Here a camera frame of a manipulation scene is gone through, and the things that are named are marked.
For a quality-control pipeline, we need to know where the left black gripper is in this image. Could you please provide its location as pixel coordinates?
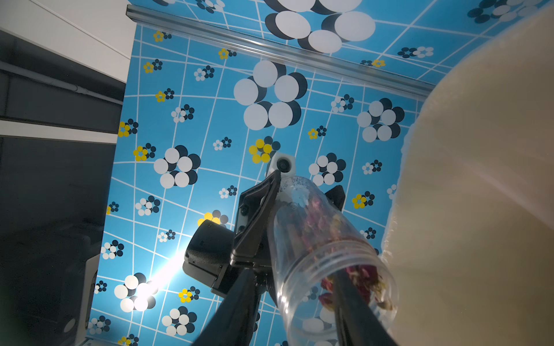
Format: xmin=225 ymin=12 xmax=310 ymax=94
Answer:
xmin=230 ymin=171 xmax=346 ymax=274

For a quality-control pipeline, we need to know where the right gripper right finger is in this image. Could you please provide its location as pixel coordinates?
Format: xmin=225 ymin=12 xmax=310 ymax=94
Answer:
xmin=332 ymin=270 xmax=398 ymax=346

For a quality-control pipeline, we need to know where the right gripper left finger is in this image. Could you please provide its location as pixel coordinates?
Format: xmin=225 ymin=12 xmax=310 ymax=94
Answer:
xmin=192 ymin=270 xmax=260 ymax=346

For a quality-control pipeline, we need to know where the clear tea jar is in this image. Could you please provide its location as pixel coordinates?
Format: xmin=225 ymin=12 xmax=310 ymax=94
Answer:
xmin=265 ymin=174 xmax=399 ymax=346

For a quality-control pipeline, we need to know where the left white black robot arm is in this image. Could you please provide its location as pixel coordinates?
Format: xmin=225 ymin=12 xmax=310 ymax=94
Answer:
xmin=183 ymin=172 xmax=346 ymax=300

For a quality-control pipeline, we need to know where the cream plastic trash bin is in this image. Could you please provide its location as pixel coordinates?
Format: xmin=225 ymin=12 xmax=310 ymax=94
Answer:
xmin=383 ymin=4 xmax=553 ymax=345

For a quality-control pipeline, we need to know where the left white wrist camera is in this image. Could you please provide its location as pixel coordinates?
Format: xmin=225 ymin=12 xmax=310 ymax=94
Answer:
xmin=265 ymin=152 xmax=296 ymax=177

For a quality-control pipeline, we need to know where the left aluminium corner post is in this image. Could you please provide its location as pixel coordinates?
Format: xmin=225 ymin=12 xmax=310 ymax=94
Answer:
xmin=126 ymin=5 xmax=434 ymax=99

